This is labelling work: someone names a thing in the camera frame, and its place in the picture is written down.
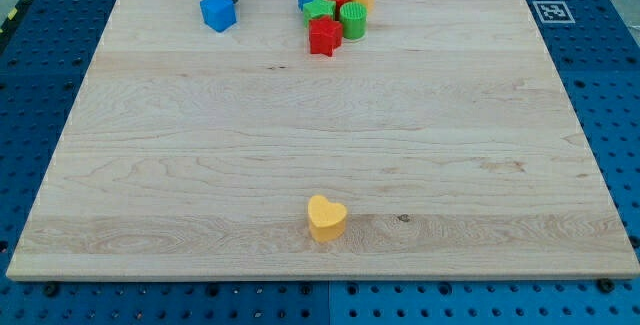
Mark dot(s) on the green star block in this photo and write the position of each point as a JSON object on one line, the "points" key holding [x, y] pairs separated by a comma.
{"points": [[316, 9]]}

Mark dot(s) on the red star block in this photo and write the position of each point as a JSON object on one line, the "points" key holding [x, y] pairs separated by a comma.
{"points": [[325, 35]]}

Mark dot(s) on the green cylinder block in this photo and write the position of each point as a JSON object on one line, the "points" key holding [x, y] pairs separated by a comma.
{"points": [[353, 17]]}

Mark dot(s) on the light wooden board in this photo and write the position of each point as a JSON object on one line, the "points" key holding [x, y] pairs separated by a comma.
{"points": [[446, 132]]}

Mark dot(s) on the yellow heart block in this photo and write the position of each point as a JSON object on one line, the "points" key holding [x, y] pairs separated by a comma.
{"points": [[326, 219]]}

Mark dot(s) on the white fiducial marker tag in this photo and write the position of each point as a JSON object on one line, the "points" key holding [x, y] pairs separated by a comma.
{"points": [[553, 12]]}

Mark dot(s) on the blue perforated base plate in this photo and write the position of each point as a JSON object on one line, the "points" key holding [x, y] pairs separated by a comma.
{"points": [[42, 69]]}

